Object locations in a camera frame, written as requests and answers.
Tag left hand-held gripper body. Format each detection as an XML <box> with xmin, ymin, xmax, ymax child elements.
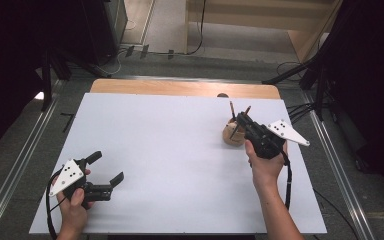
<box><xmin>48</xmin><ymin>158</ymin><xmax>114</xmax><ymax>211</ymax></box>

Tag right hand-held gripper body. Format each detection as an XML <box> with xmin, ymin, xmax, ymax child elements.
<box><xmin>241</xmin><ymin>114</ymin><xmax>311</xmax><ymax>160</ymax></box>

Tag wooden pen holder cup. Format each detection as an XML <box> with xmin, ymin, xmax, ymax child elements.
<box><xmin>222</xmin><ymin>117</ymin><xmax>248</xmax><ymax>147</ymax></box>

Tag person's right hand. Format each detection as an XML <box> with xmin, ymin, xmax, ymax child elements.
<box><xmin>244</xmin><ymin>139</ymin><xmax>290</xmax><ymax>194</ymax></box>

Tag person's left hand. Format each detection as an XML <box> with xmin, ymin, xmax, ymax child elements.
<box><xmin>51</xmin><ymin>168</ymin><xmax>95</xmax><ymax>237</ymax></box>

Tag white table board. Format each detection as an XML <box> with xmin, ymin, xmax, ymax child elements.
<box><xmin>29</xmin><ymin>92</ymin><xmax>328</xmax><ymax>235</ymax></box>

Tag wooden table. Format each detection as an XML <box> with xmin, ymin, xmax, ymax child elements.
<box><xmin>89</xmin><ymin>78</ymin><xmax>282</xmax><ymax>100</ymax></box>

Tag black tripod stand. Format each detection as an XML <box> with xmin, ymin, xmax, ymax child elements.
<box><xmin>261</xmin><ymin>56</ymin><xmax>334</xmax><ymax>122</ymax></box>

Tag black metal stand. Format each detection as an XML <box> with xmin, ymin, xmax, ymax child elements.
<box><xmin>40</xmin><ymin>46</ymin><xmax>73</xmax><ymax>113</ymax></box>

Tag light wooden shelf unit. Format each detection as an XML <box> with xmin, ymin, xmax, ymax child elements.
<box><xmin>184</xmin><ymin>0</ymin><xmax>345</xmax><ymax>64</ymax></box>

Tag dark curtain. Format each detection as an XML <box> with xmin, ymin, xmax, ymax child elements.
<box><xmin>316</xmin><ymin>0</ymin><xmax>384</xmax><ymax>201</ymax></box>
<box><xmin>0</xmin><ymin>0</ymin><xmax>91</xmax><ymax>161</ymax></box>

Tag dark cabinet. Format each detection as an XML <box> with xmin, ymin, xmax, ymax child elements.
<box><xmin>78</xmin><ymin>0</ymin><xmax>129</xmax><ymax>66</ymax></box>

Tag left hand-held gripper cable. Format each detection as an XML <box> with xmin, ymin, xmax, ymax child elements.
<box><xmin>45</xmin><ymin>169</ymin><xmax>68</xmax><ymax>240</ymax></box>

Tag hand-held gripper cable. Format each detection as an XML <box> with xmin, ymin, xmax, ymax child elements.
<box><xmin>45</xmin><ymin>169</ymin><xmax>68</xmax><ymax>240</ymax></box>
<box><xmin>280</xmin><ymin>150</ymin><xmax>294</xmax><ymax>212</ymax></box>

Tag right hand-held gripper cable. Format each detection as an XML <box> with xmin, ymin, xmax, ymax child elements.
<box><xmin>280</xmin><ymin>150</ymin><xmax>294</xmax><ymax>212</ymax></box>

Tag bundle of black cables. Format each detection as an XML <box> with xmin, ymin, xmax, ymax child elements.
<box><xmin>285</xmin><ymin>101</ymin><xmax>318</xmax><ymax>125</ymax></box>

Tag aluminium floor rail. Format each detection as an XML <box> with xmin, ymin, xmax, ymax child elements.
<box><xmin>300</xmin><ymin>89</ymin><xmax>378</xmax><ymax>240</ymax></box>
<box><xmin>0</xmin><ymin>79</ymin><xmax>66</xmax><ymax>240</ymax></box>

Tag black hanging cable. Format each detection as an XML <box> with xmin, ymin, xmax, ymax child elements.
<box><xmin>179</xmin><ymin>0</ymin><xmax>208</xmax><ymax>57</ymax></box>

